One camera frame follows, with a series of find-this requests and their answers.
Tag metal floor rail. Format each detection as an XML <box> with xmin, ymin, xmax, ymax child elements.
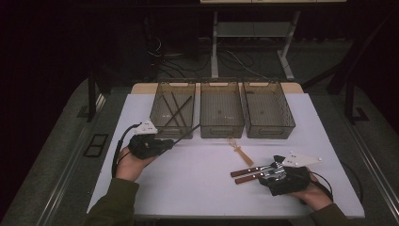
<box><xmin>32</xmin><ymin>93</ymin><xmax>107</xmax><ymax>226</ymax></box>
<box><xmin>340</xmin><ymin>121</ymin><xmax>399</xmax><ymax>218</ymax></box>

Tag white table mat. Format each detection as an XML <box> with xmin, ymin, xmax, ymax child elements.
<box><xmin>87</xmin><ymin>92</ymin><xmax>366</xmax><ymax>219</ymax></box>

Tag white floor cable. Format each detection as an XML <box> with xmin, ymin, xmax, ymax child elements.
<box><xmin>225</xmin><ymin>49</ymin><xmax>268</xmax><ymax>80</ymax></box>

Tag fork with wooden handle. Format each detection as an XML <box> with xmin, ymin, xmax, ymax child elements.
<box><xmin>230</xmin><ymin>163</ymin><xmax>285</xmax><ymax>178</ymax></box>

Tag small whisk with wooden handle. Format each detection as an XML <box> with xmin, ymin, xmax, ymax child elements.
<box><xmin>226</xmin><ymin>137</ymin><xmax>255</xmax><ymax>168</ymax></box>

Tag person's right hand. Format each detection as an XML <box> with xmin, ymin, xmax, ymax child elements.
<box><xmin>289</xmin><ymin>169</ymin><xmax>334</xmax><ymax>212</ymax></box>

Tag clear brown plastic bin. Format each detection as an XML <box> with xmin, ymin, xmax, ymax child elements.
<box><xmin>199</xmin><ymin>80</ymin><xmax>246</xmax><ymax>139</ymax></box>
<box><xmin>149</xmin><ymin>81</ymin><xmax>197</xmax><ymax>140</ymax></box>
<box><xmin>241</xmin><ymin>80</ymin><xmax>296</xmax><ymax>139</ymax></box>

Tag left hand-held gripper cable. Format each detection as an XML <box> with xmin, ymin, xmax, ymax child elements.
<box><xmin>111</xmin><ymin>122</ymin><xmax>142</xmax><ymax>179</ymax></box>

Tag black tripod legs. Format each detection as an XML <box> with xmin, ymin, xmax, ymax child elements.
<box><xmin>301</xmin><ymin>15</ymin><xmax>393</xmax><ymax>96</ymax></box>

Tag brown chopstick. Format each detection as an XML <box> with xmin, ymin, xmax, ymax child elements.
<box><xmin>170</xmin><ymin>91</ymin><xmax>187</xmax><ymax>127</ymax></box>
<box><xmin>161</xmin><ymin>93</ymin><xmax>181</xmax><ymax>126</ymax></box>

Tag white metal desk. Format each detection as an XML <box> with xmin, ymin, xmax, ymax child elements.
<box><xmin>199</xmin><ymin>0</ymin><xmax>348</xmax><ymax>82</ymax></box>

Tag knife with wooden handle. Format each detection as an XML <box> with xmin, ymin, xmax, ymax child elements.
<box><xmin>234</xmin><ymin>169</ymin><xmax>285</xmax><ymax>186</ymax></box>

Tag black floor cable bundle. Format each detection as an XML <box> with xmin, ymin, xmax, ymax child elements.
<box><xmin>147</xmin><ymin>37</ymin><xmax>262</xmax><ymax>79</ymax></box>

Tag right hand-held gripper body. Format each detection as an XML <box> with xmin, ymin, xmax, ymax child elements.
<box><xmin>267</xmin><ymin>152</ymin><xmax>324</xmax><ymax>196</ymax></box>

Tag black computer tower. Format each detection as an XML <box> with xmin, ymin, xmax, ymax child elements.
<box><xmin>161</xmin><ymin>12</ymin><xmax>200</xmax><ymax>59</ymax></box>

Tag black stand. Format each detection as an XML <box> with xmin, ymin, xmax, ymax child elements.
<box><xmin>76</xmin><ymin>67</ymin><xmax>109</xmax><ymax>123</ymax></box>
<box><xmin>343</xmin><ymin>74</ymin><xmax>370</xmax><ymax>125</ymax></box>

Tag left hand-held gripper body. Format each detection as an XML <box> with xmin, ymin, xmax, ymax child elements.
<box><xmin>127</xmin><ymin>120</ymin><xmax>165</xmax><ymax>160</ymax></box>

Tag person's left hand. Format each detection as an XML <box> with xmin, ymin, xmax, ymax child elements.
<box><xmin>116</xmin><ymin>146</ymin><xmax>157</xmax><ymax>183</ymax></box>

